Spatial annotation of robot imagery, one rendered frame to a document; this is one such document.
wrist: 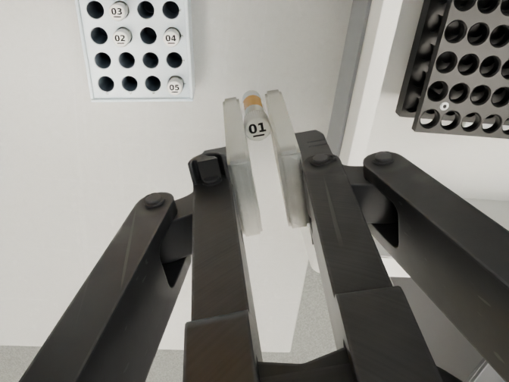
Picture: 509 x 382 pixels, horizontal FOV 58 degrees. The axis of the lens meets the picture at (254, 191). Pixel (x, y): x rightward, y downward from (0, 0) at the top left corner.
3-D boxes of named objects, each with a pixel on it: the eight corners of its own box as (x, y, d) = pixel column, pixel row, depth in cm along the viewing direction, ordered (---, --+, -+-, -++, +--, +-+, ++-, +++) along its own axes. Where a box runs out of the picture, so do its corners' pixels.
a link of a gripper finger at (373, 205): (309, 195, 14) (410, 179, 14) (290, 133, 18) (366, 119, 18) (314, 236, 14) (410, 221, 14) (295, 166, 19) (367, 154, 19)
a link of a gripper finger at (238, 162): (263, 235, 16) (242, 239, 16) (249, 154, 22) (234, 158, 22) (249, 159, 15) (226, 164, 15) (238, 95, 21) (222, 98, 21)
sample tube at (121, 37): (138, 36, 39) (129, 47, 35) (123, 36, 39) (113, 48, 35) (137, 20, 38) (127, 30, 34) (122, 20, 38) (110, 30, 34)
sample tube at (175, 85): (186, 80, 41) (182, 95, 37) (172, 80, 41) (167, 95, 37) (185, 66, 41) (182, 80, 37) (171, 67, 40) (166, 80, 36)
